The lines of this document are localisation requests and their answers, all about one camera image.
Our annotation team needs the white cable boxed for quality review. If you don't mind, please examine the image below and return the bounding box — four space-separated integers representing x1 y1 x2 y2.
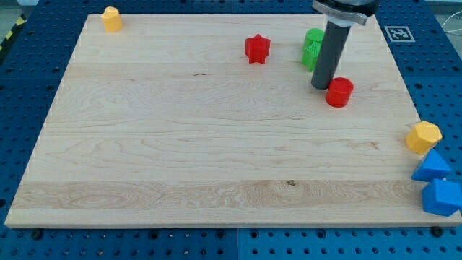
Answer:
440 10 462 37

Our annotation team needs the yellow heart block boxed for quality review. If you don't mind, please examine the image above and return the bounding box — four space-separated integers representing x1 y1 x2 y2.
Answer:
100 6 123 33

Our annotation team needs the blue cube block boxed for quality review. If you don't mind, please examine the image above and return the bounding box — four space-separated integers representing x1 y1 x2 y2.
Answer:
422 179 461 217

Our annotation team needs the yellow hexagon block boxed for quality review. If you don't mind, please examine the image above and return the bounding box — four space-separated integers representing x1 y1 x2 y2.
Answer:
405 121 443 155

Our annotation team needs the white fiducial marker tag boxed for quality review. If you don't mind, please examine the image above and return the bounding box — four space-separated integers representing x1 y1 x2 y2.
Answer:
384 25 415 43

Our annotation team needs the red cylinder block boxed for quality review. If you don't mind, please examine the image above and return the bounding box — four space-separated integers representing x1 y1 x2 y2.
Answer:
326 77 354 108

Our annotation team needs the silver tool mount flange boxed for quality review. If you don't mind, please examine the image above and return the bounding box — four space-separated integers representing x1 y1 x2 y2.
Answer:
312 0 380 26

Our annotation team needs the red star block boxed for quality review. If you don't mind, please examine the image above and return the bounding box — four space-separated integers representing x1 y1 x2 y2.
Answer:
245 34 271 64

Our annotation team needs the green cylinder block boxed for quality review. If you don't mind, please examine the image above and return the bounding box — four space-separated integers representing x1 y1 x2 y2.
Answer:
303 28 324 48

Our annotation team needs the green textured block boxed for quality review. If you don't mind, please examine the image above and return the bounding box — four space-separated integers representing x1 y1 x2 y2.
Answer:
301 42 321 72

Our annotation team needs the blue triangle block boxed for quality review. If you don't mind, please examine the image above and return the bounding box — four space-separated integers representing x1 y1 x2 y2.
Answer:
411 149 452 182

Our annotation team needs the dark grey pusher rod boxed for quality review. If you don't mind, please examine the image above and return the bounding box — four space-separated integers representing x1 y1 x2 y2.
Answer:
311 22 351 90

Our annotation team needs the wooden board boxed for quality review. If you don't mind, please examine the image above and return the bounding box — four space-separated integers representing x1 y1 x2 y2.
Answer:
5 14 461 228

